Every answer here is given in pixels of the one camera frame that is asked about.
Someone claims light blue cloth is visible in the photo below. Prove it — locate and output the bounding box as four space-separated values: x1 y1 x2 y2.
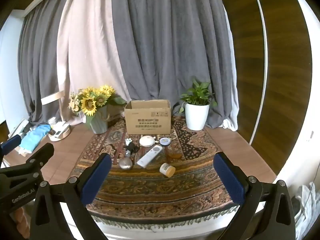
20 124 52 153

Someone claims white curved strip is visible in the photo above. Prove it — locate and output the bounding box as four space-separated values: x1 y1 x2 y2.
249 0 266 145

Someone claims white plant pot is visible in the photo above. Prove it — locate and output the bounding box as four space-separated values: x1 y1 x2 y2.
185 102 210 131

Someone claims artificial sunflower bouquet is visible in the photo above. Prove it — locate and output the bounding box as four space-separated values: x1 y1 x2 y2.
69 84 128 117

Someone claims yellow jar with white lid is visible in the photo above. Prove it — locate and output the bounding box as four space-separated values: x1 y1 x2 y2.
159 162 176 177

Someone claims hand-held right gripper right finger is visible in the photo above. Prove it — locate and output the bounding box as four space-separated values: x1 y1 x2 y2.
213 152 297 240

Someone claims grey curtain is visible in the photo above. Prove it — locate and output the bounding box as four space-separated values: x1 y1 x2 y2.
17 0 238 130

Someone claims green leafy plant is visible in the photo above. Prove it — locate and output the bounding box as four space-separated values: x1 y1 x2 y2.
179 79 218 113

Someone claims crumpled white plastic bag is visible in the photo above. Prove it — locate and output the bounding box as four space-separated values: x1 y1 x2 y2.
291 182 320 230

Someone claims pale pink curtain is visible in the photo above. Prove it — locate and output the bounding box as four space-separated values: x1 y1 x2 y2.
56 0 130 127

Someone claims grey ribbed vase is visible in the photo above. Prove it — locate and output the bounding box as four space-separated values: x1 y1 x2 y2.
86 105 108 134

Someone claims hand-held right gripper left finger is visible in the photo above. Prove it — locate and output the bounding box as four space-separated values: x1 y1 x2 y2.
30 152 113 240

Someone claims round white device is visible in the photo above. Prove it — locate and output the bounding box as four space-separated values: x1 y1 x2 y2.
139 135 156 147

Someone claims brown cardboard box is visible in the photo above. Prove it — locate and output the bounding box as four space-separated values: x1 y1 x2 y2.
124 100 172 135

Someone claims white sheer curtain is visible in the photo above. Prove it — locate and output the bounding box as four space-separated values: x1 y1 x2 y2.
222 12 239 131

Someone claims white remote control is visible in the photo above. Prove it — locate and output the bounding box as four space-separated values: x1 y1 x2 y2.
136 144 162 168

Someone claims patterned fringed rug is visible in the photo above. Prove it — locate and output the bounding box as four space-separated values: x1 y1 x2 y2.
70 115 240 230

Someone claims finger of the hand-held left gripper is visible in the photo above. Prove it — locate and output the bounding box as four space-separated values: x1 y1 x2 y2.
22 143 55 174
0 134 22 157

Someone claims round silver metal object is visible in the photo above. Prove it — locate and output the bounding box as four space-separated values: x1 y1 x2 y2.
119 156 132 170

